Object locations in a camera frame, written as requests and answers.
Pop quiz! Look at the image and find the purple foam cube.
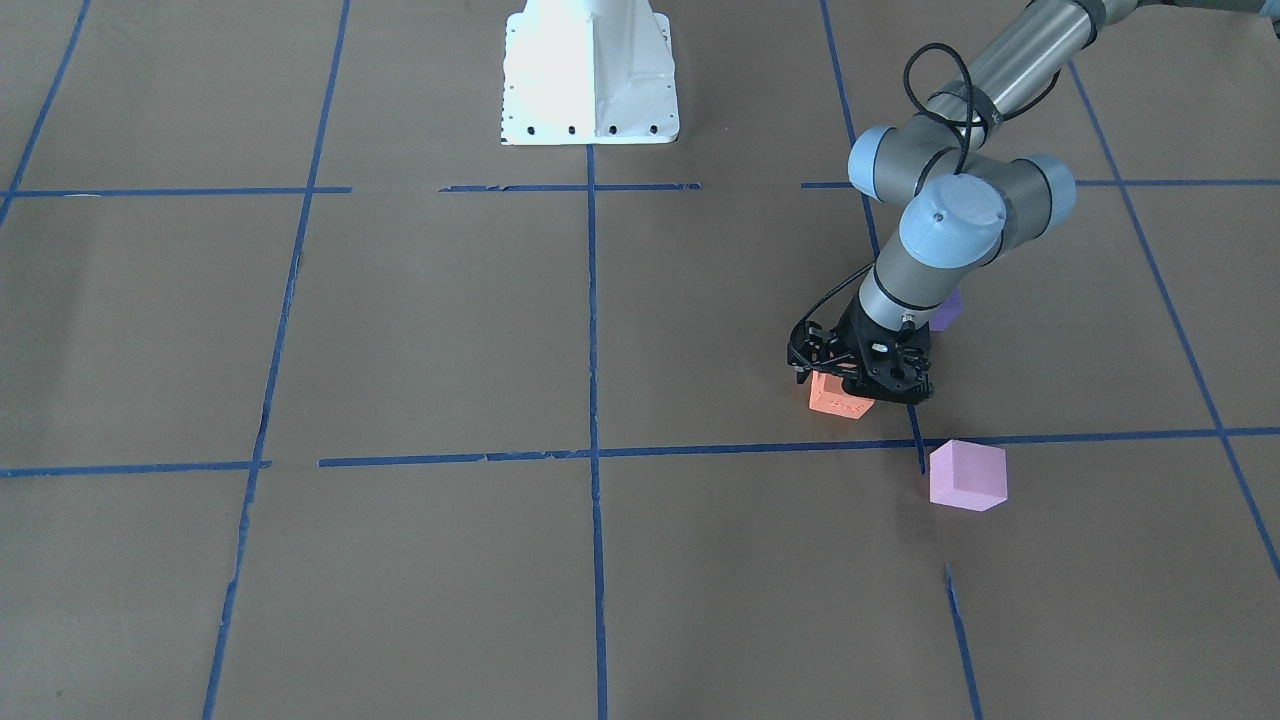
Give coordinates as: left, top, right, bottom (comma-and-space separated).
929, 288, 964, 333

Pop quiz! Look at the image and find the pink foam cube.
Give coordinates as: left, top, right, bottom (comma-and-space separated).
928, 439, 1009, 512

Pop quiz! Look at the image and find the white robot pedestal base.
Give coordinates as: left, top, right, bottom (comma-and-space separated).
500, 1, 681, 146

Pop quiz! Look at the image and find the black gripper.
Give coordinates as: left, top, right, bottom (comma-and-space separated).
836, 300, 934, 405

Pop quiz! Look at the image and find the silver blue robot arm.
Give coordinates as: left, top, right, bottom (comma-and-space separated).
788, 1, 1140, 405

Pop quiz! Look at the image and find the orange foam cube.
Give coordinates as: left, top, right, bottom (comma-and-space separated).
808, 372, 876, 420

